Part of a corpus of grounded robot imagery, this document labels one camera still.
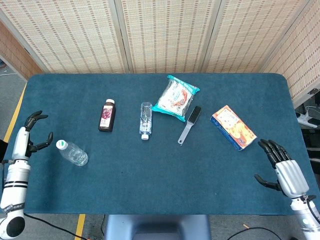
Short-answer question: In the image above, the clear bottle green-white cap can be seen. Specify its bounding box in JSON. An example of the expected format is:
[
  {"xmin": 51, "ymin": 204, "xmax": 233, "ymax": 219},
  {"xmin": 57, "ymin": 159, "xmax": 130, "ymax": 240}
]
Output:
[{"xmin": 55, "ymin": 139, "xmax": 89, "ymax": 167}]

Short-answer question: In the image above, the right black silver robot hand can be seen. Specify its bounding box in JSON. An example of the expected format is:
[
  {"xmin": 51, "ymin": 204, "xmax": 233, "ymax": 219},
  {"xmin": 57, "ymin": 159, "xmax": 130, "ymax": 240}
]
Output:
[{"xmin": 254, "ymin": 138, "xmax": 310, "ymax": 200}]

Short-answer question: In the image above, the black box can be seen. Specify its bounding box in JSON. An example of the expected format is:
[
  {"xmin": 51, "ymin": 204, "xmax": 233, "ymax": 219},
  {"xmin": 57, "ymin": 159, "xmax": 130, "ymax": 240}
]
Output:
[{"xmin": 0, "ymin": 139, "xmax": 8, "ymax": 162}]

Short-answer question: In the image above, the brown bamboo screen panel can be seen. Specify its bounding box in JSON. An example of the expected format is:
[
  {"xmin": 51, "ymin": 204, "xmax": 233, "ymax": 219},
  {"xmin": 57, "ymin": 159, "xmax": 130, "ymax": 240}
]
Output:
[{"xmin": 0, "ymin": 19, "xmax": 45, "ymax": 81}]

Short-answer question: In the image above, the black floor cable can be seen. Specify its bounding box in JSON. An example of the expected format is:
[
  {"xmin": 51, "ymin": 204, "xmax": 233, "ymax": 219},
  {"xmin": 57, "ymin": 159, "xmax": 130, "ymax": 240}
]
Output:
[{"xmin": 226, "ymin": 226, "xmax": 281, "ymax": 240}]

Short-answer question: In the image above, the clear bottle white cap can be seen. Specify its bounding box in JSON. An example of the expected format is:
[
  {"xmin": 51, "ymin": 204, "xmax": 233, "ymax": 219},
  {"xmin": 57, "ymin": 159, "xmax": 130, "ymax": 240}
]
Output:
[{"xmin": 138, "ymin": 101, "xmax": 153, "ymax": 141}]

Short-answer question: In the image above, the black bristle grey brush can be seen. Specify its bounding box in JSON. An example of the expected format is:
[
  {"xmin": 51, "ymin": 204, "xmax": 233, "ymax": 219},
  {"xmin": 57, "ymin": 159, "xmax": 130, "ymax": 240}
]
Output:
[{"xmin": 177, "ymin": 105, "xmax": 202, "ymax": 145}]

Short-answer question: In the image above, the orange blue cracker box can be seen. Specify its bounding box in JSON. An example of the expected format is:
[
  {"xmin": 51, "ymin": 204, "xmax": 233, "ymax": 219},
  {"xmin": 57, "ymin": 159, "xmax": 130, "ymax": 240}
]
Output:
[{"xmin": 210, "ymin": 104, "xmax": 258, "ymax": 152}]

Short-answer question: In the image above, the yellow floor tape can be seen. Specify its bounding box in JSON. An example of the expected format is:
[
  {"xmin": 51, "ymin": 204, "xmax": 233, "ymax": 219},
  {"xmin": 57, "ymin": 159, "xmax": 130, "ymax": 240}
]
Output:
[{"xmin": 2, "ymin": 83, "xmax": 86, "ymax": 240}]

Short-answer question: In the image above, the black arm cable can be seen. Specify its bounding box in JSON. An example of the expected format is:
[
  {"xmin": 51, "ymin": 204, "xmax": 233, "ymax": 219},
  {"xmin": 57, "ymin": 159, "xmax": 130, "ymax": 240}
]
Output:
[{"xmin": 23, "ymin": 213, "xmax": 85, "ymax": 240}]

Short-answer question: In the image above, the blue felt table mat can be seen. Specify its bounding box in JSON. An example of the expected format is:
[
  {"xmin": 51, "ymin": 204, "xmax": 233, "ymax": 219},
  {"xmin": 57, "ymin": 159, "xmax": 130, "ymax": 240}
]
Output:
[{"xmin": 1, "ymin": 72, "xmax": 320, "ymax": 216}]

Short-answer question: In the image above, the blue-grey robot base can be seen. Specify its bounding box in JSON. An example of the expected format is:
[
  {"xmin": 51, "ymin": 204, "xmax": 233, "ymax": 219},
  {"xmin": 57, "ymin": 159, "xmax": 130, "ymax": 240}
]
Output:
[{"xmin": 103, "ymin": 214, "xmax": 212, "ymax": 240}]

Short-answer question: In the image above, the teal white snack package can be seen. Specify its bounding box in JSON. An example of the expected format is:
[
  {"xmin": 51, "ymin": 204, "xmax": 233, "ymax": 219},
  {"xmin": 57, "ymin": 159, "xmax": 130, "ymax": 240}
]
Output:
[{"xmin": 151, "ymin": 74, "xmax": 201, "ymax": 123}]

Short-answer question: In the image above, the dark juice bottle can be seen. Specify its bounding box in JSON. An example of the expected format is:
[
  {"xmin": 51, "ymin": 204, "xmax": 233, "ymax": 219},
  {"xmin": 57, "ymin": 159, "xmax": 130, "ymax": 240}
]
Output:
[{"xmin": 97, "ymin": 98, "xmax": 117, "ymax": 133}]

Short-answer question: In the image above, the black floor equipment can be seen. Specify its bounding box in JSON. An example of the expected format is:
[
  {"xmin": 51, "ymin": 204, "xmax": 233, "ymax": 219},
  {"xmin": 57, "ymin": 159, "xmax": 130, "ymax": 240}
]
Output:
[{"xmin": 301, "ymin": 126, "xmax": 320, "ymax": 158}]

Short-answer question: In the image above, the beige bamboo screen panel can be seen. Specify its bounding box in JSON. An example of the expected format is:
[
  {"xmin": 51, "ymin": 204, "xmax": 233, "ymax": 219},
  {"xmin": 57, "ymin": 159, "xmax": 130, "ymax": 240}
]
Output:
[
  {"xmin": 0, "ymin": 0, "xmax": 131, "ymax": 75},
  {"xmin": 114, "ymin": 0, "xmax": 222, "ymax": 75},
  {"xmin": 261, "ymin": 0, "xmax": 320, "ymax": 108},
  {"xmin": 201, "ymin": 0, "xmax": 313, "ymax": 74}
]

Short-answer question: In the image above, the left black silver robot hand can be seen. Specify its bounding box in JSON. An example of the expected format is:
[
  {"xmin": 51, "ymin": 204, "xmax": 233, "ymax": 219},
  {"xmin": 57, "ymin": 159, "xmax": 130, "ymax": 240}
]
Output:
[{"xmin": 11, "ymin": 110, "xmax": 54, "ymax": 161}]

